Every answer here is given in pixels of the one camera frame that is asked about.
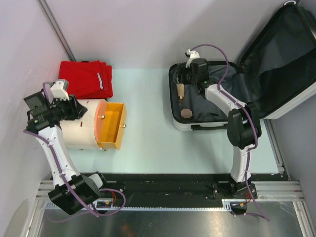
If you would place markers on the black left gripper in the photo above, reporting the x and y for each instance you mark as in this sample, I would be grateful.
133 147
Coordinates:
77 109

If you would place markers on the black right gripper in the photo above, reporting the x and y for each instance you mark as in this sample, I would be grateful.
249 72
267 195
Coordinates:
181 70

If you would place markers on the tan cardboard piece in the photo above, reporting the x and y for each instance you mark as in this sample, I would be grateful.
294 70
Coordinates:
180 91

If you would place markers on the orange drum drawer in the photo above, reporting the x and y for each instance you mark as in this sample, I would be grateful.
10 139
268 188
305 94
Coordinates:
99 118

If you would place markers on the red garment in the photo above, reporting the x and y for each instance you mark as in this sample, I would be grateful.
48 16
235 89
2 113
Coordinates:
87 80

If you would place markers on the yellow drum drawer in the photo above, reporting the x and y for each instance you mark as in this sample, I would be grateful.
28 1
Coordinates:
113 125

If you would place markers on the space astronaut print suitcase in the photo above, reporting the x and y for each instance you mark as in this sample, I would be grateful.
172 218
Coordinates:
277 73

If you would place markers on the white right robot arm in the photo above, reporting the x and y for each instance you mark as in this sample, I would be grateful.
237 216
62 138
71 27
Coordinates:
243 127

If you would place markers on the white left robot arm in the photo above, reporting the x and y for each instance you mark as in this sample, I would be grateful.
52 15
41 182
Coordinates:
72 191

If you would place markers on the beige cylindrical drum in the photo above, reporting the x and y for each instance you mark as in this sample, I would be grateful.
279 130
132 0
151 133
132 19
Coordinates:
79 134

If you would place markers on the pink octagonal jar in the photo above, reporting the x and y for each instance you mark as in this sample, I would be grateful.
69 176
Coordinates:
186 113

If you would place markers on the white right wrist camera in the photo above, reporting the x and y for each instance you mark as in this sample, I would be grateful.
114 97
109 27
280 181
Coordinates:
191 55

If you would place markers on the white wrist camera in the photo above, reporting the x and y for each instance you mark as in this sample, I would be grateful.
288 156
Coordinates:
59 89
191 55

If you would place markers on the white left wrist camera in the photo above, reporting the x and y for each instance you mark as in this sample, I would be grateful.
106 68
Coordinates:
59 89

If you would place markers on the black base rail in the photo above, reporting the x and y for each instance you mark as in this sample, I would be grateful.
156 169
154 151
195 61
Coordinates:
172 189

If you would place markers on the aluminium frame post left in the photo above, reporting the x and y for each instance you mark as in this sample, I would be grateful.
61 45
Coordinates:
48 14

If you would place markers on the grey slotted cable duct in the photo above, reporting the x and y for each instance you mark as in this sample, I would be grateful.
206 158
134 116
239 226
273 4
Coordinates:
102 206

